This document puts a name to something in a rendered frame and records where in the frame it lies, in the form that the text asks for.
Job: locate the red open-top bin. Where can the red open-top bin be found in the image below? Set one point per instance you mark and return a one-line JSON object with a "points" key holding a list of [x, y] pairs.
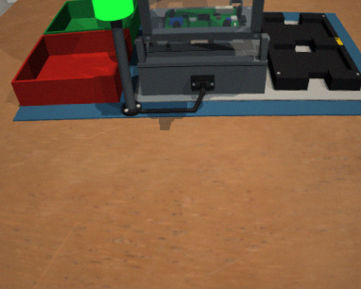
{"points": [[79, 67]]}

